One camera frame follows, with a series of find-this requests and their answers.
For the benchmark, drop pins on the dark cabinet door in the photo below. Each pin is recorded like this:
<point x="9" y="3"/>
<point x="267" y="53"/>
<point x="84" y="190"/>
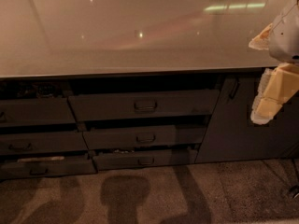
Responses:
<point x="231" y="135"/>

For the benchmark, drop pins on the dark drawer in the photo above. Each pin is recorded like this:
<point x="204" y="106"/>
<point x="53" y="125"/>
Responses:
<point x="143" y="159"/>
<point x="140" y="105"/>
<point x="15" y="170"/>
<point x="147" y="136"/>
<point x="38" y="143"/>
<point x="31" y="112"/>

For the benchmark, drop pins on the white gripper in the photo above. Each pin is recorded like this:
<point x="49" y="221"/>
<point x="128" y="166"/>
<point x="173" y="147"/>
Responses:
<point x="286" y="36"/>

